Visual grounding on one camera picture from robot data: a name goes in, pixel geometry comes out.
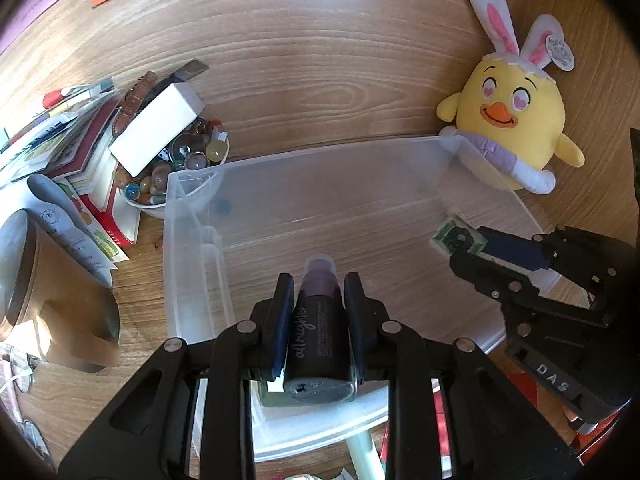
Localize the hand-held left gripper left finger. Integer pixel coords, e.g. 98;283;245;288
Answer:
59;272;296;480

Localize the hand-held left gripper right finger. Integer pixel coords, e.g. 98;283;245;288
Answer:
344;271;583;480

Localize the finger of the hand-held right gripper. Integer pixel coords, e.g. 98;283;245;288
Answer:
449;252;617;329
476;224;640;307

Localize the dark purple spray bottle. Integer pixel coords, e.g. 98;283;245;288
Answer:
282;255;358;405

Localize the small green packet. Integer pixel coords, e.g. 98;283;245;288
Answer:
431;215;488;261

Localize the clear plastic storage bin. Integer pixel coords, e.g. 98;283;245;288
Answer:
162;135;561;463

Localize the person's orange clothing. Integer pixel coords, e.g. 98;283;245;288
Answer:
567;402;640;466

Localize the yellow chick plush toy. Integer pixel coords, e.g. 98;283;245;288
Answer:
436;0;586;196

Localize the white tube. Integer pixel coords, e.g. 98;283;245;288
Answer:
347;432;386;480

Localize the white bowl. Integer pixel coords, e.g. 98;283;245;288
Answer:
114;125;231;220

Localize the pile of glass marbles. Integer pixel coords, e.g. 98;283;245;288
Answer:
116;117;228;206

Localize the red white box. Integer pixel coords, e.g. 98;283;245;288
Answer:
65;132;142;266

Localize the brown candle jar dark lid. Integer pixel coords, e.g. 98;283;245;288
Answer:
0;207;121;373

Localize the white rectangular box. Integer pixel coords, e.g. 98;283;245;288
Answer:
109;82;206;173

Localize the white printed leaflet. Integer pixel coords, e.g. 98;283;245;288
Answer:
27;174;118;289

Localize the dark metal strip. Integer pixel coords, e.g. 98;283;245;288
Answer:
159;60;209;86

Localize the dark red booklet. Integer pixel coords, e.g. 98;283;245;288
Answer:
50;97;126;178

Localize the stack of paper cards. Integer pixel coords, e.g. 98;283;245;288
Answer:
0;87;118;183

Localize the red white pen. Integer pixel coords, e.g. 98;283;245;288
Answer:
42;77;117;109

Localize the brown leather watch strap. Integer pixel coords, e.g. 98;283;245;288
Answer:
112;71;160;136

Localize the white cable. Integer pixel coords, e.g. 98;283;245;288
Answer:
0;367;33;395

